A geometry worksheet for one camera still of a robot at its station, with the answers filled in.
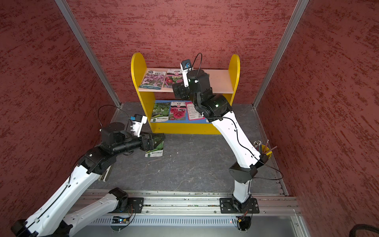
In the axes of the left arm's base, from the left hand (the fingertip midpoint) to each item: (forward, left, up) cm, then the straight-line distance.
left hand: (159, 140), depth 65 cm
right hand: (+19, -12, +16) cm, 28 cm away
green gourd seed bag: (+8, +8, -29) cm, 31 cm away
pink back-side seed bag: (+29, -15, -15) cm, 36 cm away
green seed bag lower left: (+31, +7, -16) cm, 36 cm away
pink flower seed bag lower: (+32, -5, -16) cm, 36 cm away
